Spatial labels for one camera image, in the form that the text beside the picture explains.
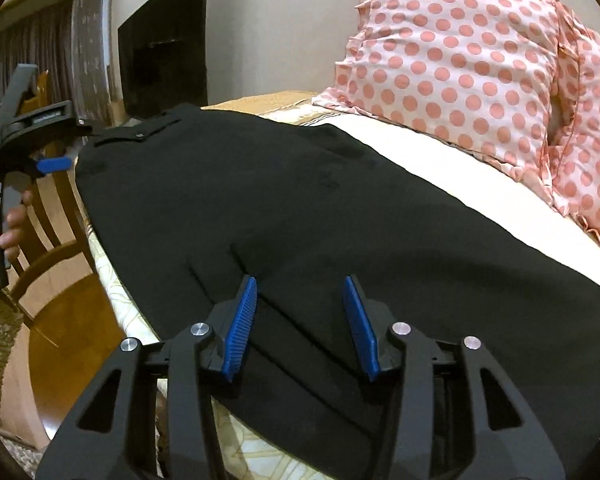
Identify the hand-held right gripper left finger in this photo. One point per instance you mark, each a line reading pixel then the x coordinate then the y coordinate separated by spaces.
pixel 240 325

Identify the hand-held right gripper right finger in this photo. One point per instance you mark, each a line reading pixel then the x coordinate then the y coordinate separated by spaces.
pixel 360 325

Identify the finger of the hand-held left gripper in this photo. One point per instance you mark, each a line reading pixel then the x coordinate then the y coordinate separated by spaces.
pixel 55 164
pixel 60 116

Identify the black pants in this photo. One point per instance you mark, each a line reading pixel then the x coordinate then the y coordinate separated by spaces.
pixel 280 210

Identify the person's left hand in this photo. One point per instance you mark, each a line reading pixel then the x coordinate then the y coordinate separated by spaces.
pixel 15 225

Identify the brown curtain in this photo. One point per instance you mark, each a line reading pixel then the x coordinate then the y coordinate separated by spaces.
pixel 35 45

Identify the wooden slat-back chair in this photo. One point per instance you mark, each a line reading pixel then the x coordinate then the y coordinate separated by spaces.
pixel 70 305

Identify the woven straw mat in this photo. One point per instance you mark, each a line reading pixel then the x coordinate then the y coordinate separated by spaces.
pixel 0 350

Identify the brown cardboard box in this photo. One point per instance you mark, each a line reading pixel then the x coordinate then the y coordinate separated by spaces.
pixel 22 395

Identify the pink polka-dot ruffled pillow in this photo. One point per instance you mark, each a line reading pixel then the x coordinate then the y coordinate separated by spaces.
pixel 450 60
pixel 587 150

